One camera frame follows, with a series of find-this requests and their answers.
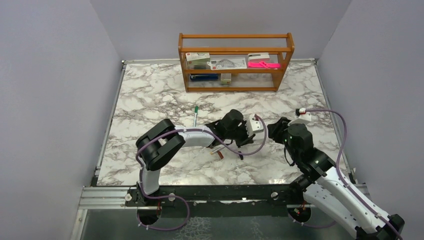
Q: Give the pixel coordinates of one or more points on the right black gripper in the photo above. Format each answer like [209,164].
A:
[276,129]

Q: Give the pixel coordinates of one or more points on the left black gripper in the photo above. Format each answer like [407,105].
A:
[246,139]

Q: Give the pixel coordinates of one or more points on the white marker green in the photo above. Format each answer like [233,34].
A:
[195,119]

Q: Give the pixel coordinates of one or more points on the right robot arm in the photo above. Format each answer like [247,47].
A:
[321,185]

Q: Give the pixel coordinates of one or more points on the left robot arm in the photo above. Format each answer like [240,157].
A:
[161,143]

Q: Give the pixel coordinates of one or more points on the white marker orange tip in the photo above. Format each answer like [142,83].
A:
[216,150]

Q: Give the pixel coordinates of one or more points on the pink stapler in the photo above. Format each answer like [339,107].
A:
[263,65]

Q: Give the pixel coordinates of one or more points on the green box lower shelf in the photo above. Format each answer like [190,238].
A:
[225,78]

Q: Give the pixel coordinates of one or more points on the green box shelf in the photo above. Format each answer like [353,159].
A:
[225,78]
[197,58]

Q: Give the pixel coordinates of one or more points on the white box upper shelf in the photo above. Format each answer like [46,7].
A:
[258,57]

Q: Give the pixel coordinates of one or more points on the ruler set package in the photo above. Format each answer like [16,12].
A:
[227,64]

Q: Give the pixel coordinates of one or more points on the wooden shelf rack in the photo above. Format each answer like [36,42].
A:
[280,46]

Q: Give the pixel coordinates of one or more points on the blue stapler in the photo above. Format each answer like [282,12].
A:
[204,77]

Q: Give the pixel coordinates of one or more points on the green box upper shelf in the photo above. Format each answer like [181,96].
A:
[197,58]

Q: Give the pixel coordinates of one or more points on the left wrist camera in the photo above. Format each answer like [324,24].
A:
[253,125]

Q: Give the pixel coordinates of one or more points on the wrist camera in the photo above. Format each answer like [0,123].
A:
[302,116]
[253,125]

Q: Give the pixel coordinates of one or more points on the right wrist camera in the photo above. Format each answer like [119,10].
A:
[302,116]

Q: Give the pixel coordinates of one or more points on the black mounting rail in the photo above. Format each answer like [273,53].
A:
[214,201]

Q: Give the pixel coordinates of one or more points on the aluminium frame rail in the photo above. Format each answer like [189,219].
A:
[96,198]

